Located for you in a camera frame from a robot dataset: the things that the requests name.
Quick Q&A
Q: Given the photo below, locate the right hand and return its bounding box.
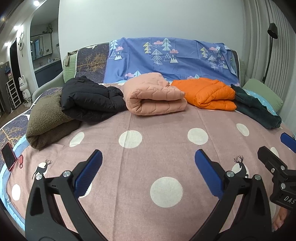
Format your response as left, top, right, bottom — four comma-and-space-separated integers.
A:
273, 207, 290, 231

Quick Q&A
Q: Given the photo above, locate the dark green garment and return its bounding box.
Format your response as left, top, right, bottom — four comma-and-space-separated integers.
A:
230, 84, 282, 130

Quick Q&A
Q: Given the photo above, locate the dark tree print cover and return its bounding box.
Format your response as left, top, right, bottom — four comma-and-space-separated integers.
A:
75, 43, 109, 83

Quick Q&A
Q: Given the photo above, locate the grey curtain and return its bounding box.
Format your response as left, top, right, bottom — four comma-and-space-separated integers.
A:
241, 1, 295, 129

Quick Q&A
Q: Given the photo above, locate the red smartphone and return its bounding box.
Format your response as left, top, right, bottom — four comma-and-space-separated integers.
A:
1, 142, 17, 172

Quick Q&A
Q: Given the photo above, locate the brown fleece garment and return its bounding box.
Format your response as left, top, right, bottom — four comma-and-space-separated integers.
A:
26, 90, 81, 150

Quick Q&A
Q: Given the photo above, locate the pink quilted jacket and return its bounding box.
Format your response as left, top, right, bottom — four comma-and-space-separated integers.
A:
123, 72, 187, 116

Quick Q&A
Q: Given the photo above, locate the black puffer jacket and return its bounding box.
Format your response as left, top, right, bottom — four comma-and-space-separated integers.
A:
60, 76, 127, 123

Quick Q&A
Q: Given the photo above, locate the white cat figurine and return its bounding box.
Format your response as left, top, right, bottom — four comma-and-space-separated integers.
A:
18, 75, 32, 107

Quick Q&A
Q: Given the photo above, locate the green pillow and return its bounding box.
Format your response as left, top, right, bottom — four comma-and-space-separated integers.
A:
243, 78, 283, 113

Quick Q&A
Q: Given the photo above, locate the pink polka dot bedspread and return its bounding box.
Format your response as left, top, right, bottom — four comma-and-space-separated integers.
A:
0, 81, 295, 241

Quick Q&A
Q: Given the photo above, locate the black floor lamp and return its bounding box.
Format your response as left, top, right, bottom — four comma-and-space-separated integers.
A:
262, 23, 278, 84

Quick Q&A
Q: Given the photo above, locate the orange puffer jacket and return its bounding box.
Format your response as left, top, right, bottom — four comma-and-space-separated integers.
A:
171, 78, 237, 111

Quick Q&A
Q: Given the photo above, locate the white ladder rack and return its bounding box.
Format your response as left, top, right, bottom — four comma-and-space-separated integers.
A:
6, 79, 21, 110

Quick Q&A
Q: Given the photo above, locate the blue tree print sheet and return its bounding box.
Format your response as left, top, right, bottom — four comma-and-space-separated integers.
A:
104, 37, 240, 85

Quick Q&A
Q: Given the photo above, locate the green headboard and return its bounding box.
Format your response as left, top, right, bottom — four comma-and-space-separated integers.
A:
63, 50, 78, 83

